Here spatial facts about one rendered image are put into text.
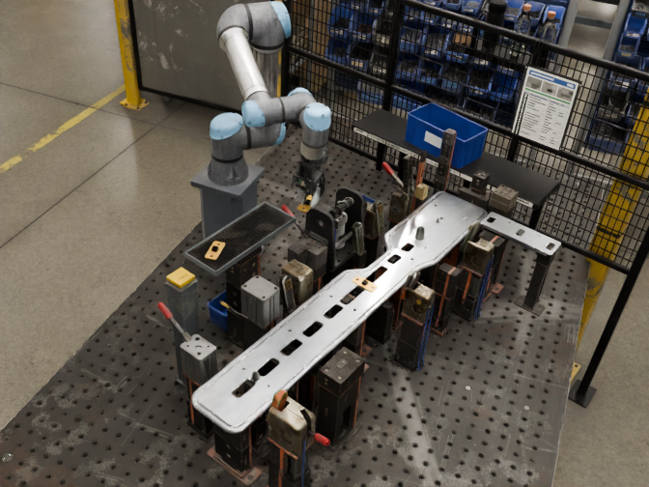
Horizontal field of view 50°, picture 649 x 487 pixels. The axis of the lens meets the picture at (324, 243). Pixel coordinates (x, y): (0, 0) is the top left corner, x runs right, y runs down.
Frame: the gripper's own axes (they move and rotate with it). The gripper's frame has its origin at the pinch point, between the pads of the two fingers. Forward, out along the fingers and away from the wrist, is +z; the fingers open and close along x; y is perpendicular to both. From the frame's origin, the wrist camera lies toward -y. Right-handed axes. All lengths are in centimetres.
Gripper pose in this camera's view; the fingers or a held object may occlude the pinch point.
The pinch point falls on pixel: (309, 201)
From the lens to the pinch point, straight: 221.9
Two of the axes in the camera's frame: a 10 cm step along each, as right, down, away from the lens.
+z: -1.1, 7.3, 6.8
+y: -4.0, 5.9, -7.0
